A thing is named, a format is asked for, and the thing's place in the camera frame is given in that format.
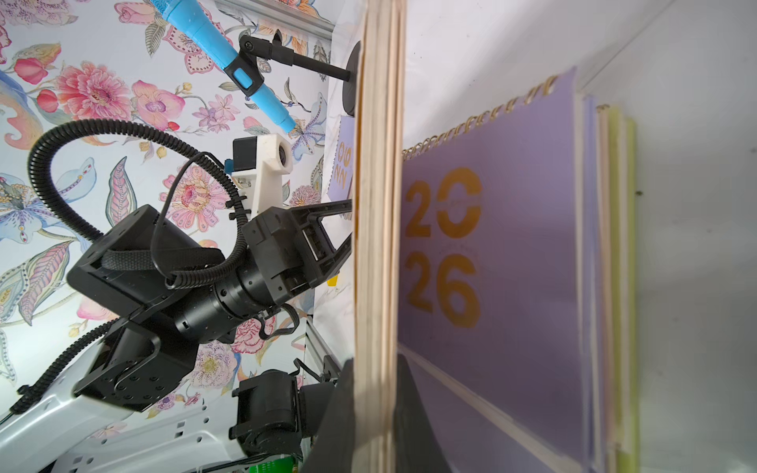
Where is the blue microphone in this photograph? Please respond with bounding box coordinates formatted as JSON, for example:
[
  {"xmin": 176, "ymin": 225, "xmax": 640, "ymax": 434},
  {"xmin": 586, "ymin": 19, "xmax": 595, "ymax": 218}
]
[{"xmin": 152, "ymin": 0, "xmax": 296, "ymax": 133}]

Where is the black microphone stand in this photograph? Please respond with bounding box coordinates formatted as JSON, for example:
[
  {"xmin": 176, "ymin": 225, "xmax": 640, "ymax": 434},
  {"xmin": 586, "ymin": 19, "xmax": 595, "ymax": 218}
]
[{"xmin": 224, "ymin": 35, "xmax": 362, "ymax": 117}]

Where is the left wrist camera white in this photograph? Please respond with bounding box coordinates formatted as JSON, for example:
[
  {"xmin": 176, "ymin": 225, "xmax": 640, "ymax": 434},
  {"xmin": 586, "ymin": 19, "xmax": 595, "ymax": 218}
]
[{"xmin": 225, "ymin": 134, "xmax": 294, "ymax": 219}]

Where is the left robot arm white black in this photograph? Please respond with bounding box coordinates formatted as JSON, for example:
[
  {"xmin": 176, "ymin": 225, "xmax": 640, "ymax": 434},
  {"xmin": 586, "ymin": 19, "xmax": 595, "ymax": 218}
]
[{"xmin": 1, "ymin": 199, "xmax": 352, "ymax": 472}]

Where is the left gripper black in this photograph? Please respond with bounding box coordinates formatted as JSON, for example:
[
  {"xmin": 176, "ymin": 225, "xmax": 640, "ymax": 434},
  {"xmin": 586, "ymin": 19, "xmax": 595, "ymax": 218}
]
[{"xmin": 240, "ymin": 199, "xmax": 352, "ymax": 296}]

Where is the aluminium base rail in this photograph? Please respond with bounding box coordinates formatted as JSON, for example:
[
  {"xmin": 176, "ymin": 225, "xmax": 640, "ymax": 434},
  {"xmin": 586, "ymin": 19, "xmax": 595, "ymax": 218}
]
[{"xmin": 305, "ymin": 320, "xmax": 342, "ymax": 382}]

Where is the yellow-green calendar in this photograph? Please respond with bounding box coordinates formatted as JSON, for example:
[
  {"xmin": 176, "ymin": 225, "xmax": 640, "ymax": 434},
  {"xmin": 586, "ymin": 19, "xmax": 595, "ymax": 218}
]
[{"xmin": 608, "ymin": 106, "xmax": 641, "ymax": 472}]

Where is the purple calendar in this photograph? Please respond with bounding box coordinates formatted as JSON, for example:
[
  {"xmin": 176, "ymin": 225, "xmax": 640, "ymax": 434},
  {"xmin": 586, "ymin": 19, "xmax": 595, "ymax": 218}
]
[
  {"xmin": 326, "ymin": 116, "xmax": 356, "ymax": 201},
  {"xmin": 398, "ymin": 70, "xmax": 591, "ymax": 472}
]

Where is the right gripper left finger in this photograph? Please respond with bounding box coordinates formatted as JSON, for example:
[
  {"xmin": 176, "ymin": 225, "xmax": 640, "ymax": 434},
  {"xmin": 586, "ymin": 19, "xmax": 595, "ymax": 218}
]
[{"xmin": 299, "ymin": 359, "xmax": 355, "ymax": 473}]

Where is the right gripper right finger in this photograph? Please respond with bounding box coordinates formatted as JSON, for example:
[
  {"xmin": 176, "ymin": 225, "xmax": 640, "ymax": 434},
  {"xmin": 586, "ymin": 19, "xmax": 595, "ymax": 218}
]
[{"xmin": 394, "ymin": 355, "xmax": 451, "ymax": 473}]

